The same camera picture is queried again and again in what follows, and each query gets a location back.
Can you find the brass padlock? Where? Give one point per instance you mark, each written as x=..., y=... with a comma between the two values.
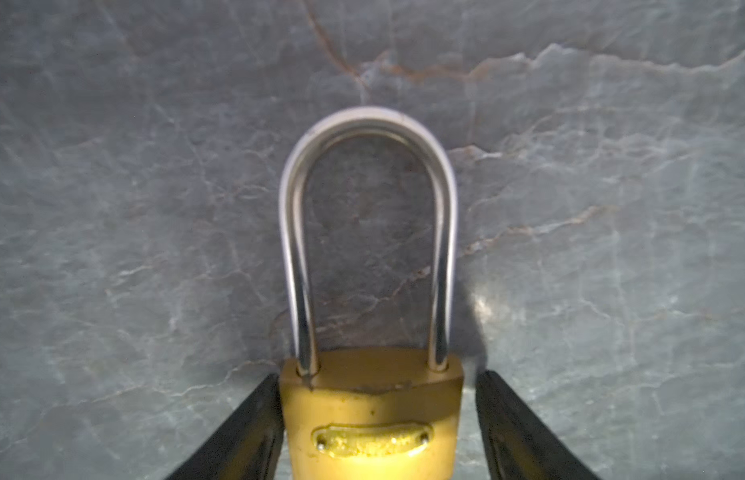
x=374, y=412

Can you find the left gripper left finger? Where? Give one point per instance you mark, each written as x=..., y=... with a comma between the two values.
x=247, y=445

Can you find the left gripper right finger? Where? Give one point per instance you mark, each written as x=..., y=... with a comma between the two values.
x=517, y=444

